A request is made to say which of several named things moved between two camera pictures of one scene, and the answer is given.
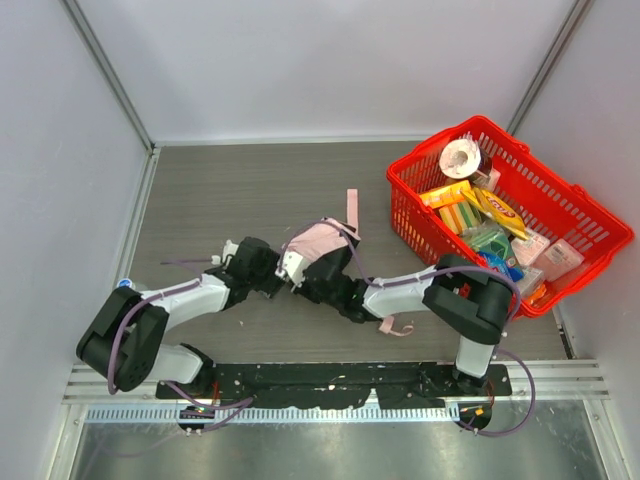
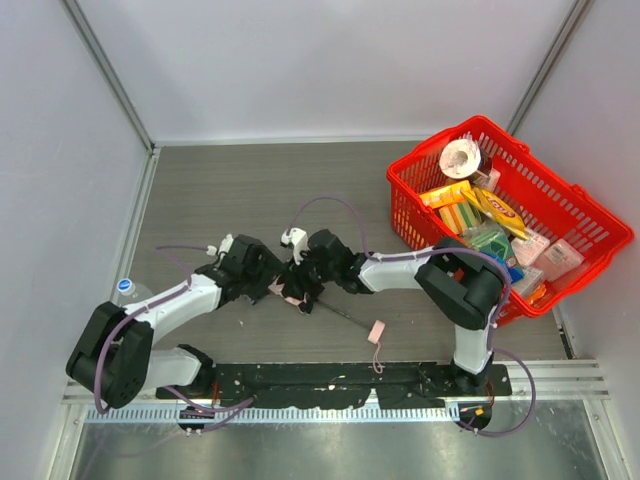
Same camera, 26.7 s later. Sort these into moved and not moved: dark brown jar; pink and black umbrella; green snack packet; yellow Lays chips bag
Moved: pink and black umbrella
Not moved: dark brown jar; yellow Lays chips bag; green snack packet
